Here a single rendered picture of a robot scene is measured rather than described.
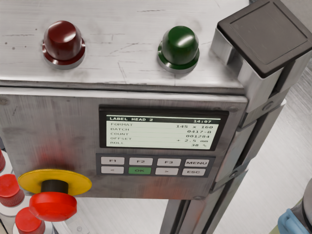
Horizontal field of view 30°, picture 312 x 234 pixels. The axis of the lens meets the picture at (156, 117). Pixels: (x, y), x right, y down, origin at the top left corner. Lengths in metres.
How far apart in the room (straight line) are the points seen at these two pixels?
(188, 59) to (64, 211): 0.18
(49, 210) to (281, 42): 0.22
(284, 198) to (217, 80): 0.71
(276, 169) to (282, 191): 0.04
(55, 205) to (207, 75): 0.17
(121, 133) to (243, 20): 0.11
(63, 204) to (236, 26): 0.20
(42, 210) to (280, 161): 0.67
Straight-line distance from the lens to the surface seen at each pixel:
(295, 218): 0.74
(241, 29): 0.35
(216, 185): 0.50
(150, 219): 1.00
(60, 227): 0.85
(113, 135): 0.39
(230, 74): 0.36
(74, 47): 0.35
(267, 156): 1.07
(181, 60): 0.35
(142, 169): 0.45
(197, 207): 0.56
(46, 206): 0.46
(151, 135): 0.39
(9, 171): 0.80
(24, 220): 0.73
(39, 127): 0.39
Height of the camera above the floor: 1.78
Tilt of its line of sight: 62 degrees down
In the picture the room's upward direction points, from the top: 9 degrees clockwise
